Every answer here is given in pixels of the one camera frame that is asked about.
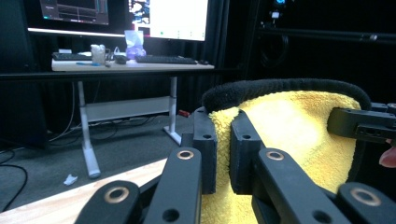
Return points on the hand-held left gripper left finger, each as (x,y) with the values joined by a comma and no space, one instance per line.
(204,146)

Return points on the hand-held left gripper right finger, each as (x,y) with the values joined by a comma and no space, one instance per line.
(244,149)

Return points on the yellow and black cloth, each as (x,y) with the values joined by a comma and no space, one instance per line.
(295,130)

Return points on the small red object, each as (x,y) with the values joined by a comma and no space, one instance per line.
(184,113)

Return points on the small black mouse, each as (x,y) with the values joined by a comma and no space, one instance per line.
(204,62)

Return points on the white height-adjustable desk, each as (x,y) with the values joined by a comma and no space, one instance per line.
(124,109)

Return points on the black horizontal metal bar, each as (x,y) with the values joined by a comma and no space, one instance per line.
(327,34)

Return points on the long black keyboard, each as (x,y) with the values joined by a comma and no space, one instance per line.
(166,59)

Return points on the large black mouse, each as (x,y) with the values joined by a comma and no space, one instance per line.
(120,59)

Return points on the clear bluish plastic bag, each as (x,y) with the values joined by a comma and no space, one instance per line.
(134,45)

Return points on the monitor with white screen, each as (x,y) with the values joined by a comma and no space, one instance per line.
(177,18)

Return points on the crumpled white paper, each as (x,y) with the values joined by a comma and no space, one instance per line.
(70,179)

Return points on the white translucent jar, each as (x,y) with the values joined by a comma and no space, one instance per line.
(98,54)

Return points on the blue pen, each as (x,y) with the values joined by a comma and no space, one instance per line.
(88,64)

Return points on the short black keyboard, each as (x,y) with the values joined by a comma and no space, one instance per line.
(70,56)

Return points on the monitor with dark screen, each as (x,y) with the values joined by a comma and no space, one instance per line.
(74,11)

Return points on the black frame crossbar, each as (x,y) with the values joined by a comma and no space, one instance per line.
(93,75)

